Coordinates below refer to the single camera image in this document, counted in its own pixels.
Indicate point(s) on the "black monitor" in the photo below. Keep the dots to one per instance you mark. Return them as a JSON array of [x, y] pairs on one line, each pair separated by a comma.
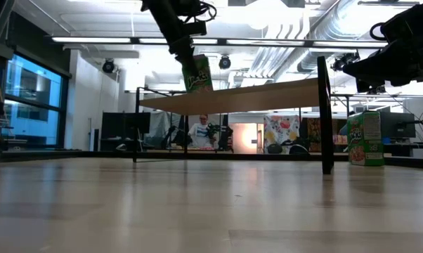
[[396, 124], [123, 124]]

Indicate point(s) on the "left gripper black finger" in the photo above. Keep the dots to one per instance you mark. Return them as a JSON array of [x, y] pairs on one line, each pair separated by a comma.
[[188, 61]]

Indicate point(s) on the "black background robot arm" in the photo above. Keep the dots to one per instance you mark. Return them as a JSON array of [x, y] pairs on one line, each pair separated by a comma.
[[225, 137]]

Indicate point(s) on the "black ceiling spotlight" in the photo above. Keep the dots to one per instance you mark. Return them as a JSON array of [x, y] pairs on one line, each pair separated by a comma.
[[224, 62], [108, 66]]

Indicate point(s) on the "black table frame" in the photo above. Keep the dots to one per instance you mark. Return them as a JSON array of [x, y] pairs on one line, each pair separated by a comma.
[[57, 155]]

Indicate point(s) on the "black spotlight cluster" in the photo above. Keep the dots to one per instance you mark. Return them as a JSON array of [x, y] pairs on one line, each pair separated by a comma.
[[377, 90], [345, 60]]

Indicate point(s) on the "floral patterned cloth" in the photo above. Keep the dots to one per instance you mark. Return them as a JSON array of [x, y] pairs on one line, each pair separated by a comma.
[[280, 131]]

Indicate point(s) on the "brown patterned cloth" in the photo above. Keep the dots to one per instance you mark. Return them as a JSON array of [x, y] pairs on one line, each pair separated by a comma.
[[313, 133]]

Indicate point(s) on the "green Apple Jacks cereal box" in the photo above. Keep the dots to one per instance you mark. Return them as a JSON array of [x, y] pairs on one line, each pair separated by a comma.
[[364, 140], [201, 82]]

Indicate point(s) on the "person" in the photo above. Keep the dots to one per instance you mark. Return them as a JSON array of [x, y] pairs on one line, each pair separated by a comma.
[[199, 135]]

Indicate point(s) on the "large window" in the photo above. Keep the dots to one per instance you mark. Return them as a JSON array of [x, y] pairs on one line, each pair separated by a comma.
[[32, 116]]

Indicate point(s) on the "long ceiling light bar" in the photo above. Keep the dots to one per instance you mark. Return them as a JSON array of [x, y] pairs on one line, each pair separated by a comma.
[[92, 40]]

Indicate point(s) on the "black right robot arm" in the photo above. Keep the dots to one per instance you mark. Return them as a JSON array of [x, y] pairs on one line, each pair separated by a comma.
[[415, 21]]

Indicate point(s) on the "silver ventilation duct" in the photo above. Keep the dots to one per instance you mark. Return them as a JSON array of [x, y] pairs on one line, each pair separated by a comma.
[[338, 24]]

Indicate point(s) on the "black round object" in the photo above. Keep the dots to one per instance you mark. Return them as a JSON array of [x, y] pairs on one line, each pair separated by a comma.
[[274, 148], [298, 149]]

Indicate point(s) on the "orange lit board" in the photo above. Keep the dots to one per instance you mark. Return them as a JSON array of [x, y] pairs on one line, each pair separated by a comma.
[[245, 137]]

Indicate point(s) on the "wooden shelf with black legs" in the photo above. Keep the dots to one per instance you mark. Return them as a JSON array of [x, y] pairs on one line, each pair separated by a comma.
[[232, 100]]

